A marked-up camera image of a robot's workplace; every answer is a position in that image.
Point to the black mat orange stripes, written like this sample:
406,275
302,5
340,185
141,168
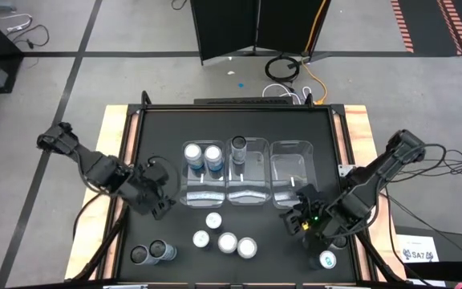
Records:
427,24

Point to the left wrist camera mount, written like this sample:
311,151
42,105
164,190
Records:
156,172

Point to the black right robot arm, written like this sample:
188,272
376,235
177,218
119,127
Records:
369,182

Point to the black box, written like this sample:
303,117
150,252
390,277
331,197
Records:
457,251

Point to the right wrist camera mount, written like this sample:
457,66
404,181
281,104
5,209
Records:
310,197

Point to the blue silver Red Bull can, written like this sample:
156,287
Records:
213,221
201,239

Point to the clear plastic bin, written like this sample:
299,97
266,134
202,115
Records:
251,188
199,196
291,160

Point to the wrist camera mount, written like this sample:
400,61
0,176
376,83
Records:
156,172
310,197

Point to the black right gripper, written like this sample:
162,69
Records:
321,226

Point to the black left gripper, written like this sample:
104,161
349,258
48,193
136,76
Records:
144,194

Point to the white paper sign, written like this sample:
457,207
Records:
417,249

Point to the black folding partition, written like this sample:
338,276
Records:
231,28

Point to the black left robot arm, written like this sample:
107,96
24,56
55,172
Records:
90,160

